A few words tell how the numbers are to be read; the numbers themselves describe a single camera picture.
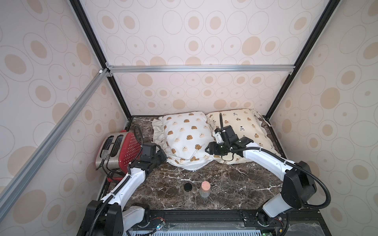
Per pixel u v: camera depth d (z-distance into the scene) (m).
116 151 0.82
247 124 1.01
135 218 0.59
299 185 0.44
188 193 0.76
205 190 0.73
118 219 0.43
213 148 0.74
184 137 0.95
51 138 0.55
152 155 0.67
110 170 0.80
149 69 0.93
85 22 0.71
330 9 0.68
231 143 0.65
